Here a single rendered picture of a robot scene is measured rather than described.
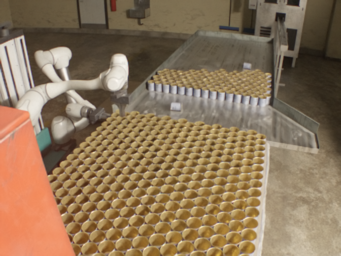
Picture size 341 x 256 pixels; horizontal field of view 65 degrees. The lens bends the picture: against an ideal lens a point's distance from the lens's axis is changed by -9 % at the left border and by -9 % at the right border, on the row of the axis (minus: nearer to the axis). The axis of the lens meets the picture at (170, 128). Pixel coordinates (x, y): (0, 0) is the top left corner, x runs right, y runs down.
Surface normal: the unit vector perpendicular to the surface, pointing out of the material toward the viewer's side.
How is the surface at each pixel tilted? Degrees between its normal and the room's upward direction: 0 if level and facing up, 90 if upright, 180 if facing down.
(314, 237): 0
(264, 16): 90
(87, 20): 90
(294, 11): 90
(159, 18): 90
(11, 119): 0
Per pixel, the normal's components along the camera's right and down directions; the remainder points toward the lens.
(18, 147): 0.95, 0.16
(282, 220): 0.00, -0.85
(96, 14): -0.31, 0.51
